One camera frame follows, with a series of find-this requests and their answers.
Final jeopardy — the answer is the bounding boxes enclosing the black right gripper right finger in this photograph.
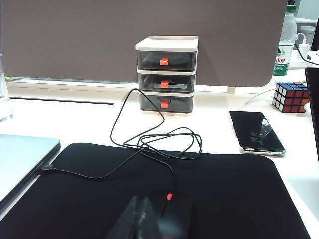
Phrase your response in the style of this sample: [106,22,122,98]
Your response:
[139,196,163,239]

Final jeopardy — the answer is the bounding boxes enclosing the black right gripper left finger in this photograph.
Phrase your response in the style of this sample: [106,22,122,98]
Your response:
[106,196,142,239]

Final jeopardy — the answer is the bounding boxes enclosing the clear plastic cup with lid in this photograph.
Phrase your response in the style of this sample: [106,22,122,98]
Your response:
[0,52,14,123]

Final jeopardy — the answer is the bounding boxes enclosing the silver Dell laptop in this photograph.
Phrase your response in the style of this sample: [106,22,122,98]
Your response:
[0,133,61,208]

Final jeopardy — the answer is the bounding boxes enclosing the black computer mouse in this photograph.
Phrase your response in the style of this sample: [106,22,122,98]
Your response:
[149,190,195,239]

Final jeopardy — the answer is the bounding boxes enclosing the black mouse pad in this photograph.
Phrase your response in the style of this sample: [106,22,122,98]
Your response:
[0,142,311,239]

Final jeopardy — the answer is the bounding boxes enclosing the black smartphone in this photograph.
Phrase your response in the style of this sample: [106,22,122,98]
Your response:
[229,110,287,157]

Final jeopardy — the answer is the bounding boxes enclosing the Rubik's cube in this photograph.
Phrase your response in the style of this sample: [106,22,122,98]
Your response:
[272,81,311,114]

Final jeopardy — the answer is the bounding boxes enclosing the brown fabric desk divider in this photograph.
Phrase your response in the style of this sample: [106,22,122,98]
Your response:
[0,0,289,88]

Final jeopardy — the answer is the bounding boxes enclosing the black flat panel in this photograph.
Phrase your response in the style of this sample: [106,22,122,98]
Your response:
[305,67,319,173]

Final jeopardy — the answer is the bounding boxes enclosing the clear water bottle green label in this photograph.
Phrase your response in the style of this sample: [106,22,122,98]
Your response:
[272,4,298,77]

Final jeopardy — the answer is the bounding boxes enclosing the black mouse cable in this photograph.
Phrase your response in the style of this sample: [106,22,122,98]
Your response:
[38,88,203,198]

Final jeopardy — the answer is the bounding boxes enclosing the dark translucent drawer red handle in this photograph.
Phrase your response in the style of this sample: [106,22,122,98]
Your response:
[137,74,195,91]
[139,94,194,112]
[136,50,197,71]

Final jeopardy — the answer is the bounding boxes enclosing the white cable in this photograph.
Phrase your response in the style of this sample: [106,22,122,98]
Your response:
[245,88,276,108]

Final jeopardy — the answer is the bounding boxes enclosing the white drawer organizer frame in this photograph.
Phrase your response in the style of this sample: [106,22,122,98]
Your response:
[135,35,199,114]

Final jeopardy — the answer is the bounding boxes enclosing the white charger with cable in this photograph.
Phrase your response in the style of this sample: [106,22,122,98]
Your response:
[295,32,315,59]

